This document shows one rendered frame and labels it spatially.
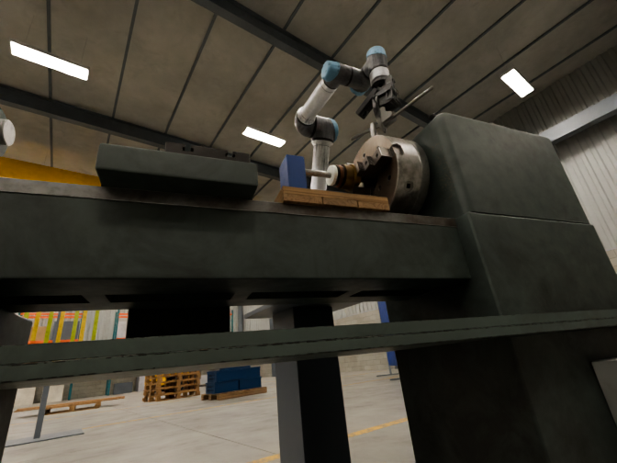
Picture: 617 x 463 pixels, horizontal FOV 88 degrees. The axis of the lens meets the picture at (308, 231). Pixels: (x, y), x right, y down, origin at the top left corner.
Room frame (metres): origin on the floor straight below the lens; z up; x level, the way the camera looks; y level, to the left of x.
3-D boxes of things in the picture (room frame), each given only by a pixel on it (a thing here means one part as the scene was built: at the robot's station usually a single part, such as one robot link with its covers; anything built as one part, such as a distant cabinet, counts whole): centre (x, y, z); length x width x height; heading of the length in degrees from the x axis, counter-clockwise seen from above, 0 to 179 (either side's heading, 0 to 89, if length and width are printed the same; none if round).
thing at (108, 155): (0.77, 0.34, 0.90); 0.53 x 0.30 x 0.06; 23
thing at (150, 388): (9.66, 4.19, 0.36); 1.26 x 0.86 x 0.73; 139
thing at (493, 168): (1.18, -0.64, 1.06); 0.59 x 0.48 x 0.39; 113
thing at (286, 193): (0.89, -0.02, 0.89); 0.36 x 0.30 x 0.04; 23
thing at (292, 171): (0.87, 0.03, 1.00); 0.08 x 0.06 x 0.23; 23
